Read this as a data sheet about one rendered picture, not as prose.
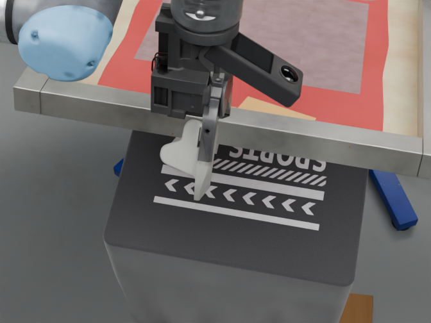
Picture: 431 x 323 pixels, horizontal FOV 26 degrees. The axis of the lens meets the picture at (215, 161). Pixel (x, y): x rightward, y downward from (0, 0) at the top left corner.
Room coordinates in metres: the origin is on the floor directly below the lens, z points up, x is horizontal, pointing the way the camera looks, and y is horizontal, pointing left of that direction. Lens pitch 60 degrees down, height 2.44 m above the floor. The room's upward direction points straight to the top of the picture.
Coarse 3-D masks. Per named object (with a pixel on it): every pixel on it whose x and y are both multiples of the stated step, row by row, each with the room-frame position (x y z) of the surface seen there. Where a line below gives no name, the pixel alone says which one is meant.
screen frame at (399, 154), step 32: (32, 96) 0.71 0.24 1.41; (64, 96) 0.70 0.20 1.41; (96, 96) 0.70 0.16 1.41; (128, 96) 0.71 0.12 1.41; (128, 128) 0.67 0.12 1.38; (160, 128) 0.67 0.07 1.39; (224, 128) 0.66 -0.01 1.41; (256, 128) 0.65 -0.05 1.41; (288, 128) 0.65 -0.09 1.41; (320, 128) 0.66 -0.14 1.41; (352, 128) 0.66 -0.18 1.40; (320, 160) 0.62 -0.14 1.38; (352, 160) 0.62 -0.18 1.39; (384, 160) 0.61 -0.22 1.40; (416, 160) 0.61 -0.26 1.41
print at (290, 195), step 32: (224, 160) 0.88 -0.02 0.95; (256, 160) 0.88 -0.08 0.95; (288, 160) 0.88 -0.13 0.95; (160, 192) 0.81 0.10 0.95; (192, 192) 0.81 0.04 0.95; (224, 192) 0.81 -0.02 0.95; (256, 192) 0.81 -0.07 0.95; (288, 192) 0.81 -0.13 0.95; (320, 192) 0.81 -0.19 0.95; (288, 224) 0.74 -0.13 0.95
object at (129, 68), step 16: (144, 0) 1.02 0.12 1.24; (160, 0) 1.02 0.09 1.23; (256, 0) 1.04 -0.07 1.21; (144, 16) 0.96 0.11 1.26; (256, 16) 0.98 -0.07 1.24; (128, 32) 0.91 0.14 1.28; (144, 32) 0.92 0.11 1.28; (240, 32) 0.93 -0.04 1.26; (256, 32) 0.93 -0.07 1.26; (128, 48) 0.87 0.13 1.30; (144, 48) 0.87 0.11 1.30; (112, 64) 0.82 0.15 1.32; (128, 64) 0.82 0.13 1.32; (144, 64) 0.83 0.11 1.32; (112, 80) 0.78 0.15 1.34; (128, 80) 0.78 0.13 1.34; (144, 80) 0.78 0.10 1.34; (240, 80) 0.80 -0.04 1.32
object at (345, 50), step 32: (288, 0) 1.04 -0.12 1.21; (320, 0) 1.05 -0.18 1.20; (352, 0) 1.05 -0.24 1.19; (384, 0) 1.06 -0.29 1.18; (288, 32) 0.94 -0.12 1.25; (320, 32) 0.94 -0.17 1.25; (352, 32) 0.95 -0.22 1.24; (384, 32) 0.95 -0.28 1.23; (320, 64) 0.85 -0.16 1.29; (352, 64) 0.85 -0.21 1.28; (384, 64) 0.86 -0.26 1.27; (256, 96) 0.76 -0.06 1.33; (320, 96) 0.76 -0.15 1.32; (352, 96) 0.77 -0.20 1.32
